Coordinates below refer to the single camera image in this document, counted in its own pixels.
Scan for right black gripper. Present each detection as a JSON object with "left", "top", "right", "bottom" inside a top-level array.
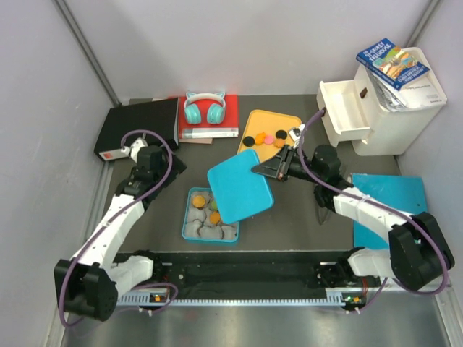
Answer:
[{"left": 252, "top": 145, "right": 323, "bottom": 185}]

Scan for blue tin lid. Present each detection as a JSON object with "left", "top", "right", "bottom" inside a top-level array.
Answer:
[{"left": 207, "top": 150, "right": 274, "bottom": 223}]

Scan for round orange cookie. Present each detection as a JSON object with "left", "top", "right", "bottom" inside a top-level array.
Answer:
[{"left": 192, "top": 195, "right": 207, "bottom": 209}]

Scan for orange flower cookie bottom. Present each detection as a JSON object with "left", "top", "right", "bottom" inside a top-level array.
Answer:
[{"left": 209, "top": 211, "right": 221, "bottom": 225}]

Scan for orange flower cookie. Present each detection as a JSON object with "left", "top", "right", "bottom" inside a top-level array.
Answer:
[
  {"left": 273, "top": 138, "right": 286, "bottom": 148},
  {"left": 209, "top": 211, "right": 221, "bottom": 225},
  {"left": 254, "top": 132, "right": 267, "bottom": 145}
]

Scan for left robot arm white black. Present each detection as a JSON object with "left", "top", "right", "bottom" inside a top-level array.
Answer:
[{"left": 54, "top": 130, "right": 186, "bottom": 327}]

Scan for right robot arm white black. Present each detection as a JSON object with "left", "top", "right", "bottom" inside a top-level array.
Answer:
[{"left": 252, "top": 145, "right": 455, "bottom": 292}]

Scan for orange flower cookie right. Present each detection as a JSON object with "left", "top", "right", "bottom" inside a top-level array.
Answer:
[{"left": 273, "top": 138, "right": 286, "bottom": 148}]

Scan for pink cookie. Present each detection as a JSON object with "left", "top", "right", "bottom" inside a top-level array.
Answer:
[{"left": 264, "top": 135, "right": 274, "bottom": 145}]

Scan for black cookie right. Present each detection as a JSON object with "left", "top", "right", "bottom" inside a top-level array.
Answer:
[{"left": 276, "top": 129, "right": 287, "bottom": 140}]

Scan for black cookie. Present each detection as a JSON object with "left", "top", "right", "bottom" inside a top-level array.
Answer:
[
  {"left": 242, "top": 136, "right": 255, "bottom": 147},
  {"left": 276, "top": 129, "right": 287, "bottom": 140}
]

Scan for orange flower cookie top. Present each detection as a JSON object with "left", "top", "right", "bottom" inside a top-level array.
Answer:
[{"left": 254, "top": 132, "right": 267, "bottom": 145}]

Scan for black cookie left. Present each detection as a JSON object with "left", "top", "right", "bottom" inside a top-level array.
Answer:
[{"left": 242, "top": 136, "right": 255, "bottom": 147}]

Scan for yellow tray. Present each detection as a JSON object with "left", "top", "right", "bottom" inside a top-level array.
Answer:
[{"left": 237, "top": 110, "right": 302, "bottom": 162}]

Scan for red book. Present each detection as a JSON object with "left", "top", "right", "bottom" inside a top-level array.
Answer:
[{"left": 179, "top": 94, "right": 239, "bottom": 142}]

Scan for blue cookie tin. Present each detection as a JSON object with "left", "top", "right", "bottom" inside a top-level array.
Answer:
[{"left": 182, "top": 187, "right": 240, "bottom": 244}]

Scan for teal cat ear headphones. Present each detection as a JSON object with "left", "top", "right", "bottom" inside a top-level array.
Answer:
[{"left": 184, "top": 92, "right": 226, "bottom": 125}]

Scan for white drawer cabinet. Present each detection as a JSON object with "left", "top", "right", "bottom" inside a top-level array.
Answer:
[{"left": 316, "top": 47, "right": 447, "bottom": 155}]

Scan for blue folder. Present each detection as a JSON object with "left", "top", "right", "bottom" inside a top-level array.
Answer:
[{"left": 351, "top": 173, "right": 428, "bottom": 249}]

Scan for silver foil packet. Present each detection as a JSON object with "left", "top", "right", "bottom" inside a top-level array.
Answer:
[{"left": 366, "top": 69, "right": 407, "bottom": 112}]

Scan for blue paperback book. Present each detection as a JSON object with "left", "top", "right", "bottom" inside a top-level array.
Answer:
[{"left": 356, "top": 38, "right": 430, "bottom": 91}]

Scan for black ring binder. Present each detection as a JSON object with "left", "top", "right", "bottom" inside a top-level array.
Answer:
[{"left": 94, "top": 98, "right": 180, "bottom": 161}]

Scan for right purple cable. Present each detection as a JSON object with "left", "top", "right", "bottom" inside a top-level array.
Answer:
[{"left": 296, "top": 108, "right": 451, "bottom": 314}]

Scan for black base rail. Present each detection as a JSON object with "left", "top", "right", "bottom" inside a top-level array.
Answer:
[{"left": 122, "top": 251, "right": 384, "bottom": 290}]

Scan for grey cable duct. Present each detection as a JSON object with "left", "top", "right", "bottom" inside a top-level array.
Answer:
[{"left": 115, "top": 291, "right": 348, "bottom": 307}]

